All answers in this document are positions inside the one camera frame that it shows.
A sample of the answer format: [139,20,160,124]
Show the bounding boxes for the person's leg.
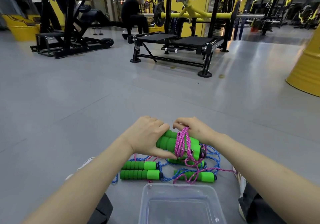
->
[239,182,285,224]
[87,193,113,224]

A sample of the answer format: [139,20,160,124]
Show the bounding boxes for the person's white sneaker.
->
[232,166,248,221]
[65,157,95,181]

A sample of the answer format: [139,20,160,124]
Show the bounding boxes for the clear plastic box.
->
[138,183,227,224]

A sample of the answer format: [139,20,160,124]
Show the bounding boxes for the person's left white sneaker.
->
[65,157,95,181]

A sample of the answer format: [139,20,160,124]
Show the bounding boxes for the person's right forearm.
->
[210,131,320,224]

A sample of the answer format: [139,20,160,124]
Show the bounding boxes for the person's right leg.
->
[239,182,285,224]

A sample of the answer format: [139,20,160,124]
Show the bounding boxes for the person's right hand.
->
[172,117,215,147]

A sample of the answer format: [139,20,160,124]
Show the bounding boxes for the person's left leg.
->
[87,193,113,224]

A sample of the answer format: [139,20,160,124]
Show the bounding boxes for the black weight plate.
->
[154,3,166,27]

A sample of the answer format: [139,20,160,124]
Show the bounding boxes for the blue skipping rope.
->
[155,144,222,183]
[112,154,175,184]

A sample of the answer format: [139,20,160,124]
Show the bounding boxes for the black wheeled gym machine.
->
[30,0,114,59]

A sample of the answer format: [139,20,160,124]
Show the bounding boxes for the black yellow gym machine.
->
[294,3,320,30]

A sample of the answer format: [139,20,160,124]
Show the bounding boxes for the large yellow barrel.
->
[286,30,320,97]

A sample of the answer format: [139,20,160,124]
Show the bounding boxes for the yellow barbell bar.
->
[144,1,265,21]

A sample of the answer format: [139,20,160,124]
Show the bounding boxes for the person's left forearm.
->
[21,136,140,224]

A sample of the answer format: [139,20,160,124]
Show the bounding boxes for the black squat rack platform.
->
[122,0,242,78]

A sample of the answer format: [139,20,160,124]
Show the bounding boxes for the person's left hand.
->
[127,116,178,161]

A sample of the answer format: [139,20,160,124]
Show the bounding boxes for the person's right white sneaker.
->
[232,166,248,221]

